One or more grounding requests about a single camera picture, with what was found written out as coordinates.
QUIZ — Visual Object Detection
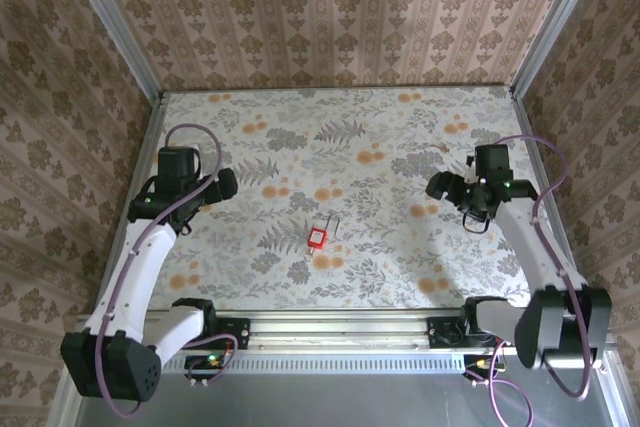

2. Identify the red padlock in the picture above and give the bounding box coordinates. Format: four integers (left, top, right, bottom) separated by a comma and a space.
306, 215, 345, 252

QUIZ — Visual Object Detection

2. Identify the small controller board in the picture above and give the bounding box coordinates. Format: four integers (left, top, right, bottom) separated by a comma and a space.
463, 352, 507, 382
183, 352, 227, 382

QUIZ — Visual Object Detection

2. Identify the grey metal sheet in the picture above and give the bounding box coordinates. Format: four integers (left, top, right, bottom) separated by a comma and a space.
47, 346, 632, 427

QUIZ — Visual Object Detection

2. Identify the aluminium table side rail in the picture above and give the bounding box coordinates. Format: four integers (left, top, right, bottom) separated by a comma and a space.
509, 86, 585, 291
115, 90, 167, 319

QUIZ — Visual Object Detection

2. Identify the aluminium corner post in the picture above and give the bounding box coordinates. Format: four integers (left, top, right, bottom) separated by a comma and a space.
508, 0, 604, 98
58, 0, 165, 98

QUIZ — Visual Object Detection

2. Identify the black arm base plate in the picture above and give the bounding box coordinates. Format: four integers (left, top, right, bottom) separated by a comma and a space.
424, 314, 501, 349
199, 314, 252, 351

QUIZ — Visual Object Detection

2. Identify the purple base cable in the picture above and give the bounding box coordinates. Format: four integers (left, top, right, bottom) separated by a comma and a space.
190, 330, 240, 389
469, 339, 537, 427

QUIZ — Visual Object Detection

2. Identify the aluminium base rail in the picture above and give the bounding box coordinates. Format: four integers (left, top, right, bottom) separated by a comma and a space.
74, 307, 506, 354

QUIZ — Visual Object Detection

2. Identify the grey slotted cable duct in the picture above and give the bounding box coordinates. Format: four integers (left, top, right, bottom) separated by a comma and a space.
159, 347, 467, 374

